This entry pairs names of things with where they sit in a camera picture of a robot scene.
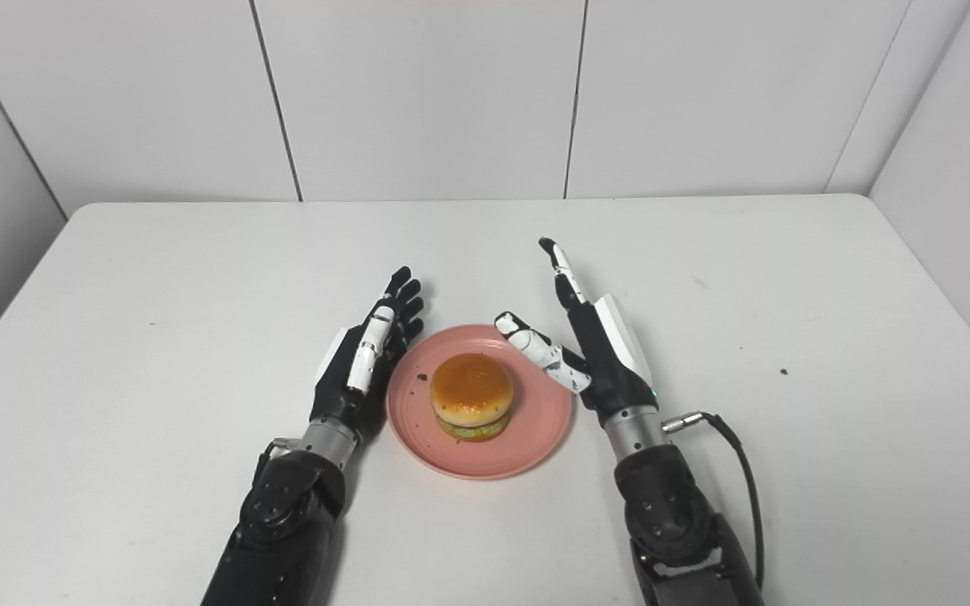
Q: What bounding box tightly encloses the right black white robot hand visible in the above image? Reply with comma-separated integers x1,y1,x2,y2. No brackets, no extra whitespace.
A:
494,237,659,426

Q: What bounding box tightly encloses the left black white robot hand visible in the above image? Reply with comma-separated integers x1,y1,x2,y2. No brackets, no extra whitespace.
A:
308,266,425,432

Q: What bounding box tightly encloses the pink round plate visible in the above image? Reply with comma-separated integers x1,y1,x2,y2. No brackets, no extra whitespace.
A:
386,324,575,481

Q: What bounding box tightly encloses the toy hamburger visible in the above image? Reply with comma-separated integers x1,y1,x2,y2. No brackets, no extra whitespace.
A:
429,352,515,443

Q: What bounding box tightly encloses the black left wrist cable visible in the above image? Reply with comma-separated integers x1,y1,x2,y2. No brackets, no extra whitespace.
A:
251,438,301,506

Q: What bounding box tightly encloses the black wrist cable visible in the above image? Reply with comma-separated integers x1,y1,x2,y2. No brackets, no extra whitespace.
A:
251,438,301,506
662,411,766,590

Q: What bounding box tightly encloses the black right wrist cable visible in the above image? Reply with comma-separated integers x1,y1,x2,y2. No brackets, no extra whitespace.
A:
662,411,766,590

